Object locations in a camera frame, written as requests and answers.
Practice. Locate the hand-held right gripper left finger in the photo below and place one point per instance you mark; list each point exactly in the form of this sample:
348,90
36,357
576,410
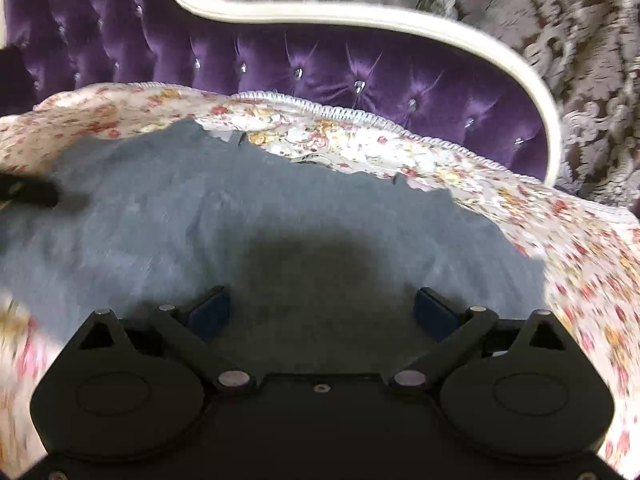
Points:
206,310

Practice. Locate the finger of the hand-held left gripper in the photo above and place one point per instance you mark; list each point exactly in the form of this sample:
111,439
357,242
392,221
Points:
32,191

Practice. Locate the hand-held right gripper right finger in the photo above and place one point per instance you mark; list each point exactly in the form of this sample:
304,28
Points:
434,310

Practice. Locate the grey argyle sweater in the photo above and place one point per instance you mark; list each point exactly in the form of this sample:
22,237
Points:
225,210

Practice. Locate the floral blanket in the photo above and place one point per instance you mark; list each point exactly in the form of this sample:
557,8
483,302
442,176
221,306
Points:
575,270

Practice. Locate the purple tufted sofa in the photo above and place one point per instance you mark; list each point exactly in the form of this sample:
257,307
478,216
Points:
320,70

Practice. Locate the brown damask curtain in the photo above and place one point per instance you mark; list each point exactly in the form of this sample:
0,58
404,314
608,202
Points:
560,25

